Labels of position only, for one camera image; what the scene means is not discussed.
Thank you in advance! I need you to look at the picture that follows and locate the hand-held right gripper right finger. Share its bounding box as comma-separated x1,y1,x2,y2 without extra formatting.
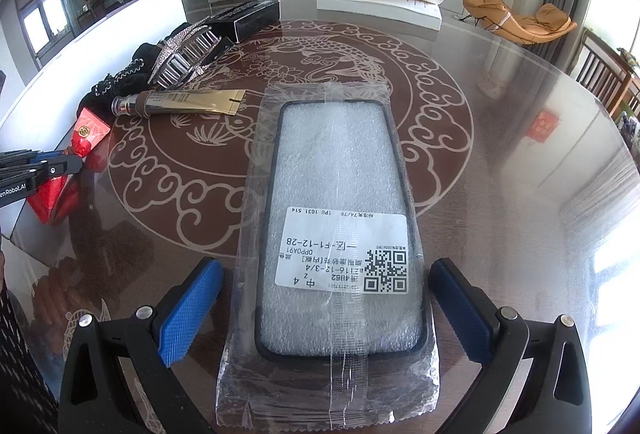
428,257,602,434

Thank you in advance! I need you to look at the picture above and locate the red snack packet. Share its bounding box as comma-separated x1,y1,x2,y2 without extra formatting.
27,107,112,226

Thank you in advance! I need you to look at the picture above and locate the black velvet cloth bundle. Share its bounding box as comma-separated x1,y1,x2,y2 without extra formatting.
124,42,166,75
75,64,151,117

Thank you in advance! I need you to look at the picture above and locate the flat white box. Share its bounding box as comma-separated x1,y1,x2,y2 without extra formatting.
317,0,444,33

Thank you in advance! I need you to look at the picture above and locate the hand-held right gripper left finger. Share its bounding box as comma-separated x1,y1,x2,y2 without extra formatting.
60,255,224,434

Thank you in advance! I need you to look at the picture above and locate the bagged black phone case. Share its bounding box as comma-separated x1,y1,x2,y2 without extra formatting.
215,82,442,426

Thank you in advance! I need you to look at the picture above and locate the dark patterned cloth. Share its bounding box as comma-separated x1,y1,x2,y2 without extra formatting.
0,287,59,434

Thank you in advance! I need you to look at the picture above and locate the dark wooden chair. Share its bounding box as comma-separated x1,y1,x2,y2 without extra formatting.
575,29,636,102

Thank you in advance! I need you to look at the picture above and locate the rhinestone hair claw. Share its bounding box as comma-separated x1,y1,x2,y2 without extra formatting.
147,21,222,91

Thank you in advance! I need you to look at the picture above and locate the small black box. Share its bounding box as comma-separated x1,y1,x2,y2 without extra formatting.
206,0,281,43

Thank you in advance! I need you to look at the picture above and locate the orange lounge chair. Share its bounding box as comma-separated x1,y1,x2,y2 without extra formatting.
462,0,578,46

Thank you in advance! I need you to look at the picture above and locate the gold cosmetic tube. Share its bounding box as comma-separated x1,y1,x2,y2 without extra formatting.
111,89,247,118

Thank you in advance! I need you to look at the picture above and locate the white cardboard box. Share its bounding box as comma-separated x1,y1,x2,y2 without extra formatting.
0,0,187,150

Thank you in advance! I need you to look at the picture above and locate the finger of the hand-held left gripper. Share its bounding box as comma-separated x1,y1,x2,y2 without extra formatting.
0,155,84,183
0,147,67,165

